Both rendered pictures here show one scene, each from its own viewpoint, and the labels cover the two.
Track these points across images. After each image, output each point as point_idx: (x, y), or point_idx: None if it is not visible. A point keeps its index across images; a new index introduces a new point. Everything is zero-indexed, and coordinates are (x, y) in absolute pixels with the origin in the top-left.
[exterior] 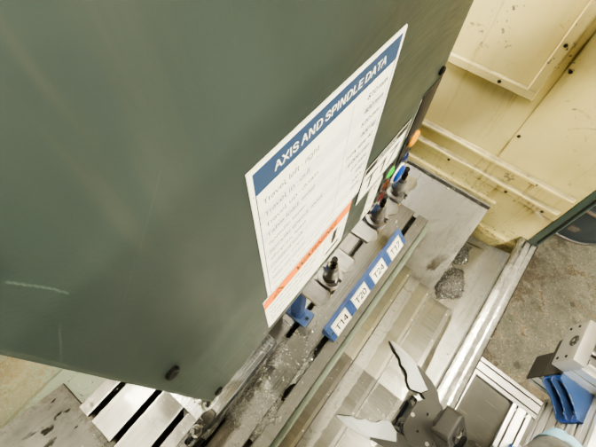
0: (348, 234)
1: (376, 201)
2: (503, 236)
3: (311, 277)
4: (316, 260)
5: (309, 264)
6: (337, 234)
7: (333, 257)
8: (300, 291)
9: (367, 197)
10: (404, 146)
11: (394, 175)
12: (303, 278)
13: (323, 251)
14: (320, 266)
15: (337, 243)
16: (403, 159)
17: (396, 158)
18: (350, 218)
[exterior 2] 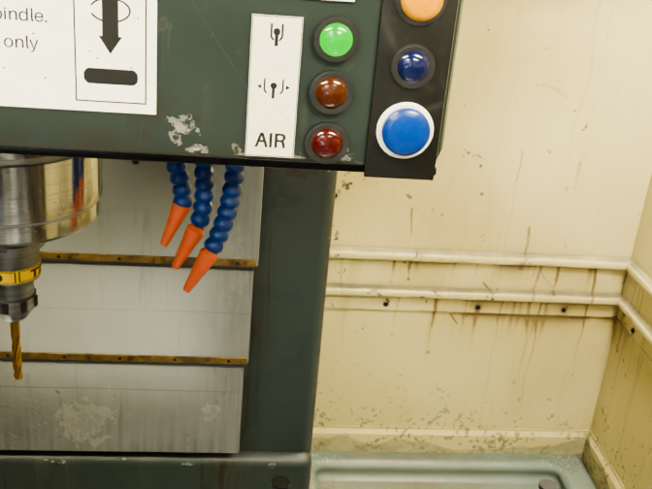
0: (197, 151)
1: (309, 143)
2: None
3: (45, 126)
4: (47, 35)
5: (16, 6)
6: (127, 41)
7: (282, 478)
8: (1, 123)
9: (250, 46)
10: (390, 1)
11: (383, 114)
12: (4, 57)
13: (73, 35)
14: (80, 130)
15: (141, 107)
16: (402, 61)
17: (365, 21)
18: (184, 52)
